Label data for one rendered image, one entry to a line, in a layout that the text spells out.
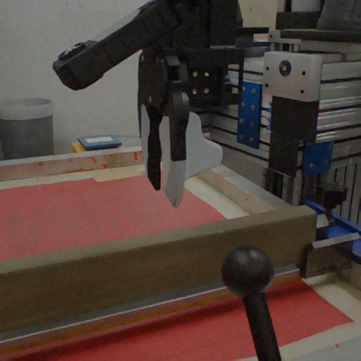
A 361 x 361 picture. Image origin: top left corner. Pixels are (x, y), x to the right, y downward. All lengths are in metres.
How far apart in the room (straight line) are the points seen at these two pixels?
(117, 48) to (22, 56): 3.72
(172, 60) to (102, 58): 0.06
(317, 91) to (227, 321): 0.56
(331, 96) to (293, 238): 0.49
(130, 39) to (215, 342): 0.32
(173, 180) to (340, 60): 0.67
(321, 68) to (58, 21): 3.35
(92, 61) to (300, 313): 0.37
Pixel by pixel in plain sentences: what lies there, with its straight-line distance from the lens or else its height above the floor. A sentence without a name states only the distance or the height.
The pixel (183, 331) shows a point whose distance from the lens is 0.53.
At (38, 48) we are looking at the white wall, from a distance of 4.12.
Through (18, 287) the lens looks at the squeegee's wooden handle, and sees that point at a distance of 0.47.
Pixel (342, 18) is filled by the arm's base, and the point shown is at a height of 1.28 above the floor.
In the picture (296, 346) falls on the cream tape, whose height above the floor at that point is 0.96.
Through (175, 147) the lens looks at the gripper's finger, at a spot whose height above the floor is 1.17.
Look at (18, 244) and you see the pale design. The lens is 0.74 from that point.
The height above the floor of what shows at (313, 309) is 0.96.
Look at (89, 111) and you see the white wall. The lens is 4.25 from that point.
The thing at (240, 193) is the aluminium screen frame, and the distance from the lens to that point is 0.84.
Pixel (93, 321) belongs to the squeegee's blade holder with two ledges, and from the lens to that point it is 0.49.
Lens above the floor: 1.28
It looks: 19 degrees down
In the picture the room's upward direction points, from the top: straight up
